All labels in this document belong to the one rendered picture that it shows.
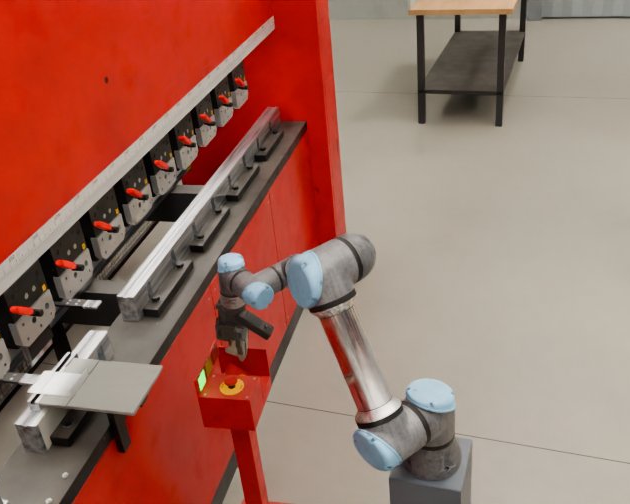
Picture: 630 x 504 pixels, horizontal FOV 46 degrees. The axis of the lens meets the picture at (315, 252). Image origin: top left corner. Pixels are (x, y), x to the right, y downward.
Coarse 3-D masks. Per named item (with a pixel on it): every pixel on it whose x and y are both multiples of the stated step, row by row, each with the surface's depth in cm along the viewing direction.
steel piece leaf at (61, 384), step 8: (56, 376) 195; (64, 376) 195; (72, 376) 194; (80, 376) 191; (48, 384) 193; (56, 384) 192; (64, 384) 192; (72, 384) 192; (80, 384) 191; (40, 392) 190; (48, 392) 190; (56, 392) 189; (64, 392) 189; (72, 392) 188
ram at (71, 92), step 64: (0, 0) 163; (64, 0) 187; (128, 0) 218; (192, 0) 261; (256, 0) 327; (0, 64) 164; (64, 64) 188; (128, 64) 219; (192, 64) 264; (0, 128) 165; (64, 128) 189; (128, 128) 221; (0, 192) 166; (64, 192) 190; (0, 256) 167
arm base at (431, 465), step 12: (444, 444) 180; (456, 444) 184; (420, 456) 182; (432, 456) 181; (444, 456) 182; (456, 456) 184; (408, 468) 185; (420, 468) 182; (432, 468) 181; (444, 468) 184; (456, 468) 184; (432, 480) 183
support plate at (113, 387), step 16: (80, 368) 197; (96, 368) 197; (112, 368) 196; (128, 368) 196; (144, 368) 195; (160, 368) 194; (96, 384) 191; (112, 384) 191; (128, 384) 190; (144, 384) 189; (48, 400) 187; (64, 400) 187; (80, 400) 186; (96, 400) 186; (112, 400) 185; (128, 400) 185
